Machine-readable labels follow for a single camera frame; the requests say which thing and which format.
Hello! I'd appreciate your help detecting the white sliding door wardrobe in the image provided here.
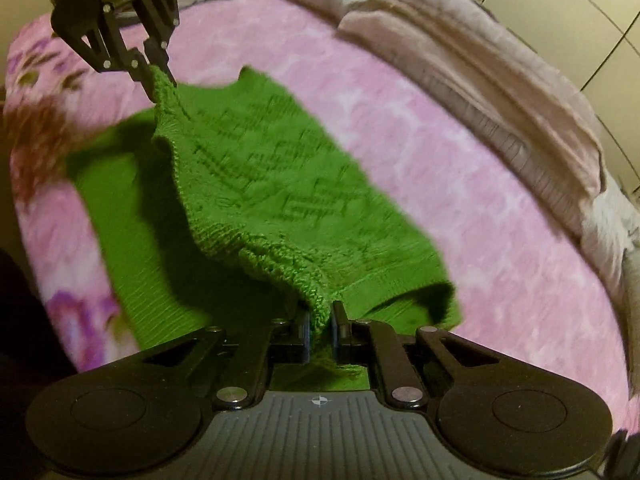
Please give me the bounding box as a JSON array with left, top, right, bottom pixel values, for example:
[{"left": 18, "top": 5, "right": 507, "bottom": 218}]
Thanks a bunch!
[{"left": 477, "top": 0, "right": 639, "bottom": 197}]

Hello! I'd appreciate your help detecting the grey striped duvet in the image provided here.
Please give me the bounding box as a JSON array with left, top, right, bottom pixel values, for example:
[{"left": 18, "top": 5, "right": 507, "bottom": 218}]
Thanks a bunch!
[{"left": 295, "top": 0, "right": 639, "bottom": 300}]

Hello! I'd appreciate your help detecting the green knitted sweater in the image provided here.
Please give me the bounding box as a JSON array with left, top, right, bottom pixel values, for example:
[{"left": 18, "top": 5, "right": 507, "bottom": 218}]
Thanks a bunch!
[{"left": 66, "top": 67, "right": 462, "bottom": 391}]

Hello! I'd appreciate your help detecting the pink floral bed blanket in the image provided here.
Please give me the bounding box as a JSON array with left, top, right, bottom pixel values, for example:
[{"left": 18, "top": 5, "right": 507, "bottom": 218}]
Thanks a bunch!
[{"left": 1, "top": 0, "right": 639, "bottom": 431}]

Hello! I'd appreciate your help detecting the mauve velvet quilt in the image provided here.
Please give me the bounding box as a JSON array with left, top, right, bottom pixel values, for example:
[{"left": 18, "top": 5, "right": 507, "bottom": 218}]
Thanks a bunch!
[{"left": 340, "top": 0, "right": 608, "bottom": 240}]

